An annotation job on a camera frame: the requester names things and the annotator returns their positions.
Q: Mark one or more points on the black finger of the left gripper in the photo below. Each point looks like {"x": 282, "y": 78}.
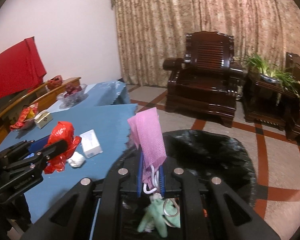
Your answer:
{"x": 48, "y": 152}

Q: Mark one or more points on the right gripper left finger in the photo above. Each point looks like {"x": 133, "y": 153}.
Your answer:
{"x": 91, "y": 209}

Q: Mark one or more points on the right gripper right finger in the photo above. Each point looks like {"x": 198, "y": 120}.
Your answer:
{"x": 211, "y": 209}

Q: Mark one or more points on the red plastic bag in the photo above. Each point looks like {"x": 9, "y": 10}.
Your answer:
{"x": 63, "y": 130}

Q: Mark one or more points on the white tissue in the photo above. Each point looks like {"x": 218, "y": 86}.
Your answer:
{"x": 76, "y": 160}

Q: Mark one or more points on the green rubber glove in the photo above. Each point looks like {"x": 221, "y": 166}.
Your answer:
{"x": 161, "y": 213}

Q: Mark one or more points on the small white carton box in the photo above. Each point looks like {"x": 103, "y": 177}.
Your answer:
{"x": 90, "y": 144}

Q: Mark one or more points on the pink foam net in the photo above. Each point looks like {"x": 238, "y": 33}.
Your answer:
{"x": 145, "y": 132}

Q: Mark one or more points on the black trash bag bin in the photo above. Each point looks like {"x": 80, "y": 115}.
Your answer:
{"x": 203, "y": 154}

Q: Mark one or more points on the white tissue box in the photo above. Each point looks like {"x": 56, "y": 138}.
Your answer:
{"x": 43, "y": 118}

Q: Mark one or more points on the red snack packets dish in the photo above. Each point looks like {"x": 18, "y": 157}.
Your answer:
{"x": 26, "y": 118}

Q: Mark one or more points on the wooden sideboard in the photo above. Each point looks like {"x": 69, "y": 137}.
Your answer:
{"x": 41, "y": 95}

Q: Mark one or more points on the glass fruit bowl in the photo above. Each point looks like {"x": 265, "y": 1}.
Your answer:
{"x": 73, "y": 99}

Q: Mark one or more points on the red apples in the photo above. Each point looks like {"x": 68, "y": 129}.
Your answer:
{"x": 72, "y": 89}

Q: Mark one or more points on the blue tablecloth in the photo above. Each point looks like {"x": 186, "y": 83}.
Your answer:
{"x": 110, "y": 125}

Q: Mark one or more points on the red lantern ornament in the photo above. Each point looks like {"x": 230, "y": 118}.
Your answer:
{"x": 54, "y": 82}

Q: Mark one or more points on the red cloth cover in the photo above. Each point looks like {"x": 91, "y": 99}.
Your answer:
{"x": 20, "y": 68}

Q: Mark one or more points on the dark wooden side table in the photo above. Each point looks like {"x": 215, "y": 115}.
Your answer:
{"x": 266, "y": 102}

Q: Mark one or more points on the green potted plant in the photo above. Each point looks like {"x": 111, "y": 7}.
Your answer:
{"x": 270, "y": 72}

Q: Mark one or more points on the beige patterned curtain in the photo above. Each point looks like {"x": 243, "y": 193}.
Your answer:
{"x": 150, "y": 31}

